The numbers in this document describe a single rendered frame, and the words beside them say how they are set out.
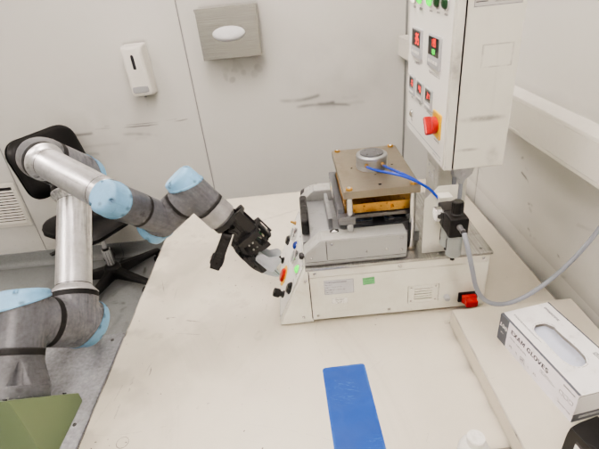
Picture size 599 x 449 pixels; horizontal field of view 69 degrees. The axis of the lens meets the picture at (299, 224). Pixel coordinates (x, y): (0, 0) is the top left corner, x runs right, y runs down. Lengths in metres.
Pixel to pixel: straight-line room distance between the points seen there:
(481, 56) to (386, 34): 1.67
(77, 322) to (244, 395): 0.43
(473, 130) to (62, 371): 1.13
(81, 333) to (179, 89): 1.75
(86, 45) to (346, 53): 1.39
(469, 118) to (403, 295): 0.47
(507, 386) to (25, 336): 1.00
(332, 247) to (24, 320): 0.68
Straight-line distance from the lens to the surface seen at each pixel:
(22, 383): 1.09
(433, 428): 1.00
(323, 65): 2.58
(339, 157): 1.21
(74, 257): 1.23
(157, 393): 1.13
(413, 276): 1.13
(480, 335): 1.12
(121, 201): 0.94
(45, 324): 1.12
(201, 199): 1.01
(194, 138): 2.72
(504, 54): 0.98
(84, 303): 1.19
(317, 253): 1.06
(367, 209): 1.08
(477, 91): 0.98
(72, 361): 1.31
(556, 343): 1.05
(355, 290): 1.13
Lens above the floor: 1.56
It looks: 30 degrees down
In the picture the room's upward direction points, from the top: 6 degrees counter-clockwise
